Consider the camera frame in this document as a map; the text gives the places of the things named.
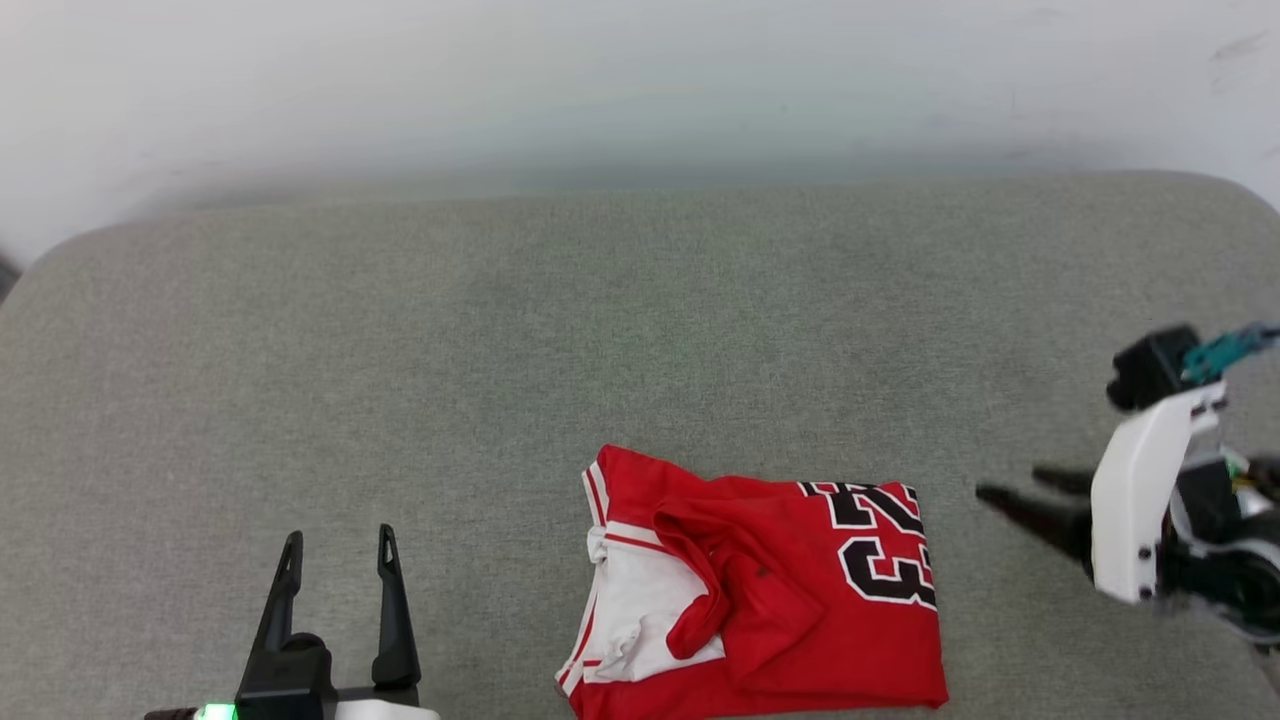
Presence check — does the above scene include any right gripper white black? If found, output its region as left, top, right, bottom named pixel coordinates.
left=975, top=384, right=1230, bottom=606

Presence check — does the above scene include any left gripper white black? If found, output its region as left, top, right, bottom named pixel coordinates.
left=144, top=523, right=442, bottom=720

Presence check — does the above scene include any red and white basketball jersey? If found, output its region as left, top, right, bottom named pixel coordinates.
left=555, top=444, right=950, bottom=720

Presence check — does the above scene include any grey fabric sofa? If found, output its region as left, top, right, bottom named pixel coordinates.
left=0, top=170, right=1280, bottom=720

